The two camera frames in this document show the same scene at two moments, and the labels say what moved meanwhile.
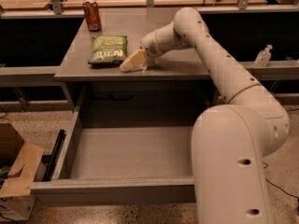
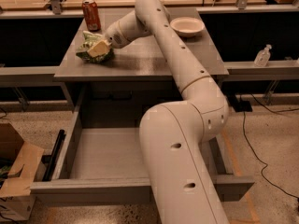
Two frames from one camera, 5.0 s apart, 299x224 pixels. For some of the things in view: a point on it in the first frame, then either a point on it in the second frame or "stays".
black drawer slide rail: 50,160 stays
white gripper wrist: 149,47 -> 114,36
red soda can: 92,17 stays
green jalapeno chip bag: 108,50 -> 90,39
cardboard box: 19,162 stays
